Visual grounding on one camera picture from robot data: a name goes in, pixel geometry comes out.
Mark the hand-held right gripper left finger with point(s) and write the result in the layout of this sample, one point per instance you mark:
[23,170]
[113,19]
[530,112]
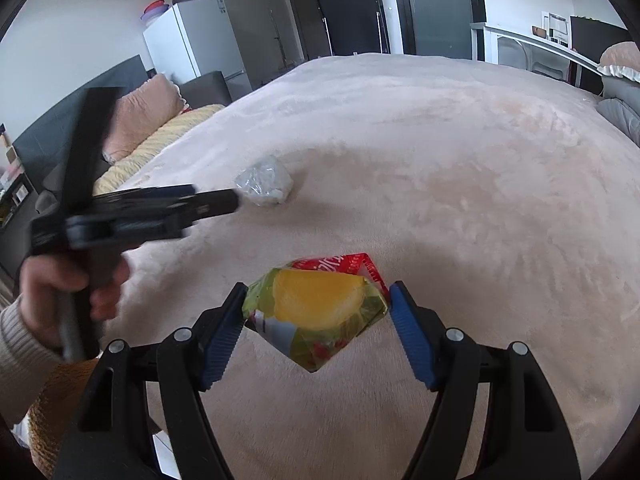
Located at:
[225,340]

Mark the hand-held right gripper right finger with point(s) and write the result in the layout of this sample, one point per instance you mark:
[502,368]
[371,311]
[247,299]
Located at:
[410,340]

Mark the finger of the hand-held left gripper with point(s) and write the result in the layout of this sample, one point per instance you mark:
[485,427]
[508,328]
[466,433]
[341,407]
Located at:
[210,205]
[155,194]

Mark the clear plastic bag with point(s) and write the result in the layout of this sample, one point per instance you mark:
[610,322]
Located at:
[265,182]

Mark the yellow green snack packet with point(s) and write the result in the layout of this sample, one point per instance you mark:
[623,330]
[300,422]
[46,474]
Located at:
[310,305]

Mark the person's left forearm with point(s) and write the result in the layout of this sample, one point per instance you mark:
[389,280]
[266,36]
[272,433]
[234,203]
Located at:
[20,360]

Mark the person's left hand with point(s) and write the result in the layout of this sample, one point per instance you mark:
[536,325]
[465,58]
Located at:
[42,295]

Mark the yellow knitted blanket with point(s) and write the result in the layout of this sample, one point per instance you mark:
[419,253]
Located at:
[150,155]

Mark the plain pink pillow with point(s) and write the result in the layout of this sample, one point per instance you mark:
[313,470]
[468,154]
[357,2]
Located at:
[145,115]

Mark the cluttered side shelf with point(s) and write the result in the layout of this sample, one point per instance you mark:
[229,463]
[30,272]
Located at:
[12,190]

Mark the dark grey headboard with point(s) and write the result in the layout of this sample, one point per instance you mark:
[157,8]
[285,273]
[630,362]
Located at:
[50,125]

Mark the dark grey armchair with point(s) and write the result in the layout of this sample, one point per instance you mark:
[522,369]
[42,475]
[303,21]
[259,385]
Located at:
[205,89]

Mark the white fridge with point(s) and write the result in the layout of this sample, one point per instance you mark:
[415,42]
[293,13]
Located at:
[200,40]

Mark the stacked plastic food containers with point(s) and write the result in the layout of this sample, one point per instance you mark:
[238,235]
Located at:
[156,11]

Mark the woven basket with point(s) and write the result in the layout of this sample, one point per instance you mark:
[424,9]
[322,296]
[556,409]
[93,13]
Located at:
[55,410]

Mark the pink plush bed blanket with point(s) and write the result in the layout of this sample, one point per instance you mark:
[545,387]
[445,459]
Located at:
[450,160]

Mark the dark wardrobe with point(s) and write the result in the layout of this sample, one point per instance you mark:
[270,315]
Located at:
[340,5]

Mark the frosted glass door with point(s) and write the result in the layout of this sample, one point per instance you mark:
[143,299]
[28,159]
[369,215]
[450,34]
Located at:
[440,5]

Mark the grey folded duvet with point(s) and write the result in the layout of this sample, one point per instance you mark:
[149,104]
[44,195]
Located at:
[622,110]

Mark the white desk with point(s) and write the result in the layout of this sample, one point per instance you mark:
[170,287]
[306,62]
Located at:
[520,42]

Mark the pink frilled pillow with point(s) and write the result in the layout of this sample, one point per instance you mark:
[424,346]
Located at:
[622,60]

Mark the black furniture panel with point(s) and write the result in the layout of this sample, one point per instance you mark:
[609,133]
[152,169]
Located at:
[597,32]

